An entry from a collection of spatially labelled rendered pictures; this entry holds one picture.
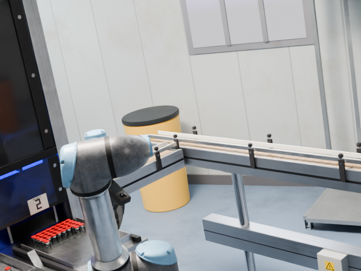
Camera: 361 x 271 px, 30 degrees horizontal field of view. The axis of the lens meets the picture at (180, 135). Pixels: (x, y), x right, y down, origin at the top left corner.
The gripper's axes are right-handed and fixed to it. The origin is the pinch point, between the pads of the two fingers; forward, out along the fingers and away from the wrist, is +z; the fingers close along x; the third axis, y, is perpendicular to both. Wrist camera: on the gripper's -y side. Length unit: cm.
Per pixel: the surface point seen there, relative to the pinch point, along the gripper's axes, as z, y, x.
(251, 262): 60, 21, -86
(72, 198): -1.9, 38.1, -7.7
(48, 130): -31.5, 38.5, -4.2
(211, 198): 96, 164, -204
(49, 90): -46, 38, -8
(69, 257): 8.3, 13.4, 14.2
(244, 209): 33, 21, -87
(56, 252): 8.3, 21.1, 14.3
